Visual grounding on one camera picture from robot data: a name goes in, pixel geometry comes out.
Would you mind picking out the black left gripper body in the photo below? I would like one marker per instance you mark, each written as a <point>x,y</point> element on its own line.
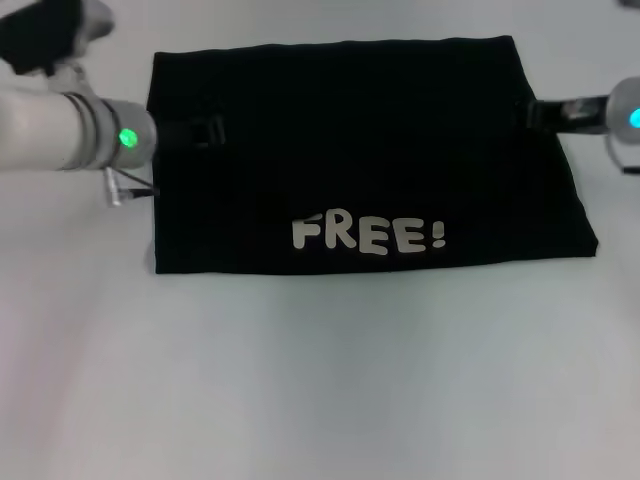
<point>185,132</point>

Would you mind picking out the black shirt with FREE print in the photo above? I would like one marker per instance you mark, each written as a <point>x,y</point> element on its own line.
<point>375,150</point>

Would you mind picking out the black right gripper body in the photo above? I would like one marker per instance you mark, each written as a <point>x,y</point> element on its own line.
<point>565,114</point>

